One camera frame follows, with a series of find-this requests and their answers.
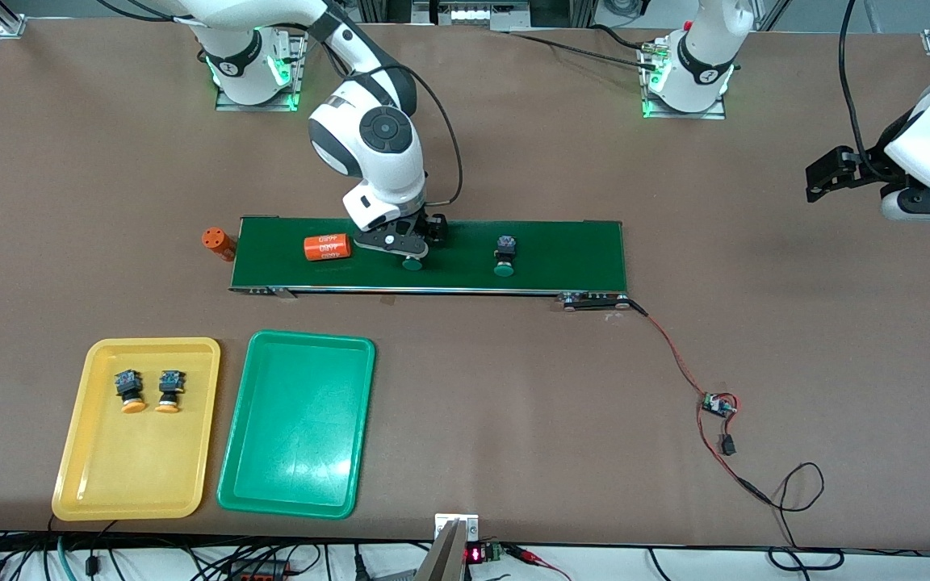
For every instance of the grey metal bar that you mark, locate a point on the grey metal bar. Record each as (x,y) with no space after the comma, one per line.
(441,561)

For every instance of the red digit display module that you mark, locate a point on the red digit display module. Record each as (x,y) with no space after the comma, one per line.
(477,553)

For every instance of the orange connector block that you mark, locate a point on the orange connector block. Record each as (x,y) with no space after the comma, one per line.
(259,571)

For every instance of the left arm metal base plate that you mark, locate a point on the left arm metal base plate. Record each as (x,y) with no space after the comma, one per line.
(687,115)

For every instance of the red clip lead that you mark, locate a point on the red clip lead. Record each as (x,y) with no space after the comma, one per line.
(529,555)

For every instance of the aluminium frame rack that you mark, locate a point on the aluminium frame rack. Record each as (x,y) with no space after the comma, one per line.
(425,8)

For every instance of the small controller circuit board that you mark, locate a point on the small controller circuit board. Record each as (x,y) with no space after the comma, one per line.
(717,405)

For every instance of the yellow plastic tray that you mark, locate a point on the yellow plastic tray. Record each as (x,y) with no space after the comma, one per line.
(138,468)

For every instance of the green plastic tray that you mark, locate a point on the green plastic tray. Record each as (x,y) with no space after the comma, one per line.
(295,476)

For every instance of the green conveyor belt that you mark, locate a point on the green conveyor belt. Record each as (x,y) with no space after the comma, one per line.
(578,258)

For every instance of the green mushroom push button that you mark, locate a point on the green mushroom push button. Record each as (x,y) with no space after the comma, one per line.
(504,252)
(412,264)

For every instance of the yellow mushroom push button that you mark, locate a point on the yellow mushroom push button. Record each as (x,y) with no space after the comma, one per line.
(169,386)
(130,387)

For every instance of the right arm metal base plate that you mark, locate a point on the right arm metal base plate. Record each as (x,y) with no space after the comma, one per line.
(259,106)

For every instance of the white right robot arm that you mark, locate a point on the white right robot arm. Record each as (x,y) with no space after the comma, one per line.
(376,161)

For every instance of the orange printed cylinder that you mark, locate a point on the orange printed cylinder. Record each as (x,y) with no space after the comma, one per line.
(328,247)
(219,244)

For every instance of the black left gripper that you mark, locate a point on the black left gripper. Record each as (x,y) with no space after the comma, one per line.
(868,166)

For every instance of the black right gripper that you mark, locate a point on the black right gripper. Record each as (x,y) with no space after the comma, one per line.
(434,227)

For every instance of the silver metal bracket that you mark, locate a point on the silver metal bracket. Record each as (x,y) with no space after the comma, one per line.
(457,520)

